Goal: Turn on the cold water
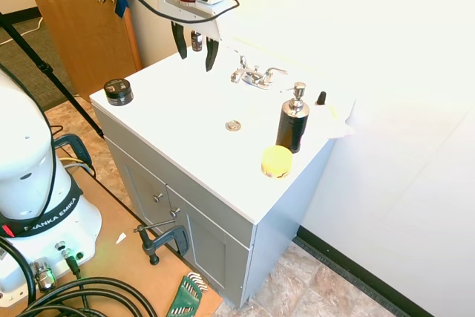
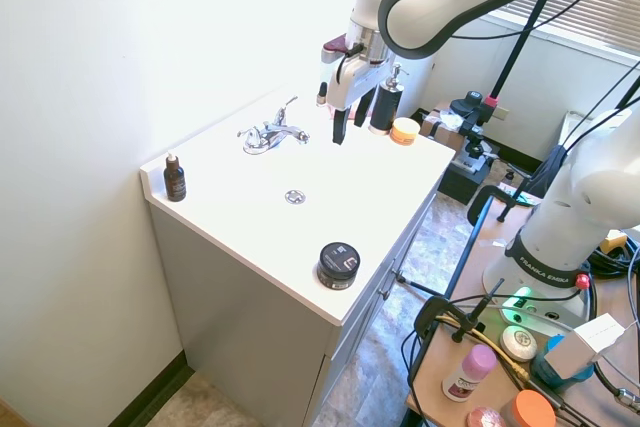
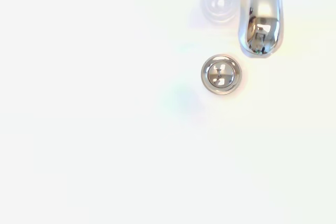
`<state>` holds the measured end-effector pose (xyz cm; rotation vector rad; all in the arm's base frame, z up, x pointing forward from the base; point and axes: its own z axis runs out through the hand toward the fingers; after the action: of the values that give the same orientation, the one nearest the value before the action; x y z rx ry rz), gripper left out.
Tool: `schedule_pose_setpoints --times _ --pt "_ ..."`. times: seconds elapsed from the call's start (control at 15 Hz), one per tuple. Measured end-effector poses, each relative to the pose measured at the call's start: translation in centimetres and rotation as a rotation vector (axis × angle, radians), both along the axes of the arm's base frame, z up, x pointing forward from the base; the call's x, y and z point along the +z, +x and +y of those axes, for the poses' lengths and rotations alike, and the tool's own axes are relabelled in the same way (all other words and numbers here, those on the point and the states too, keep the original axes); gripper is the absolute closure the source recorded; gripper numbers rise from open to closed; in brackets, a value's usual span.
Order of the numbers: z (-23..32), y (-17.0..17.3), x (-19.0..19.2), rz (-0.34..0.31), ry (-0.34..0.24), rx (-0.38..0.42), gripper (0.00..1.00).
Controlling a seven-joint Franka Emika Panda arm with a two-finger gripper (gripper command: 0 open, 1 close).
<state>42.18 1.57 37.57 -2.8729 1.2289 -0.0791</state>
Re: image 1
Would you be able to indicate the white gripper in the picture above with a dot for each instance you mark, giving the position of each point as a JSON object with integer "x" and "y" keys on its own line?
{"x": 185, "y": 7}

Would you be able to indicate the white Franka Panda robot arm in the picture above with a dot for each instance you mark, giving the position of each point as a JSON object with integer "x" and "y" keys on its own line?
{"x": 26, "y": 168}

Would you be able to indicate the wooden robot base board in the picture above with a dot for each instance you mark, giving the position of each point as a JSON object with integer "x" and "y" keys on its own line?
{"x": 122, "y": 250}

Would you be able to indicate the small dark brown bottle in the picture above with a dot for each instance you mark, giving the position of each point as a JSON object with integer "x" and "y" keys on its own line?
{"x": 196, "y": 41}

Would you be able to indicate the chrome sink faucet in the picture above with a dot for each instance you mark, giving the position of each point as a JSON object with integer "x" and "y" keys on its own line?
{"x": 241, "y": 75}

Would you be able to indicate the chrome sink drain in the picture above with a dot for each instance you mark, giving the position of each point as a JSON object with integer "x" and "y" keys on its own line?
{"x": 233, "y": 125}

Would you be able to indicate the black round jar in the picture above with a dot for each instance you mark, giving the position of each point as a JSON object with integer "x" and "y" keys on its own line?
{"x": 118, "y": 91}

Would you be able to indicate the grey vanity cabinet white sink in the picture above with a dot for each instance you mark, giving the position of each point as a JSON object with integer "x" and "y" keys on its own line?
{"x": 208, "y": 153}

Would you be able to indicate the brown wooden door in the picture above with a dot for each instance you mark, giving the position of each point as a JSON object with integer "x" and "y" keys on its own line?
{"x": 81, "y": 23}

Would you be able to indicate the black soap dispenser chrome pump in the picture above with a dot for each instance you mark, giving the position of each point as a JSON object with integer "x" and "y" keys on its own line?
{"x": 292, "y": 120}

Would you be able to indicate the yellow round jar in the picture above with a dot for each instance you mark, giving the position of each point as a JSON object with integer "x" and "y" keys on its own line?
{"x": 276, "y": 163}

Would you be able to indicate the black tripod stand leg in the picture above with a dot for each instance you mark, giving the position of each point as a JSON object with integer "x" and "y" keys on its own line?
{"x": 48, "y": 72}

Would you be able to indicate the chrome cabinet door knob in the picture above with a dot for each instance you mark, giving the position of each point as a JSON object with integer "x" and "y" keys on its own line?
{"x": 174, "y": 212}
{"x": 159, "y": 196}

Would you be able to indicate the black metal C-clamp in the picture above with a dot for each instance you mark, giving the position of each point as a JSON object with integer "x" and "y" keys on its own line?
{"x": 163, "y": 242}
{"x": 76, "y": 148}

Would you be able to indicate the white crumpled cloth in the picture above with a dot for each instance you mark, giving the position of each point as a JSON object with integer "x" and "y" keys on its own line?
{"x": 334, "y": 118}

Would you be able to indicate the green hex key set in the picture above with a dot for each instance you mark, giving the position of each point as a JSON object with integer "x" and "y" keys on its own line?
{"x": 185, "y": 294}

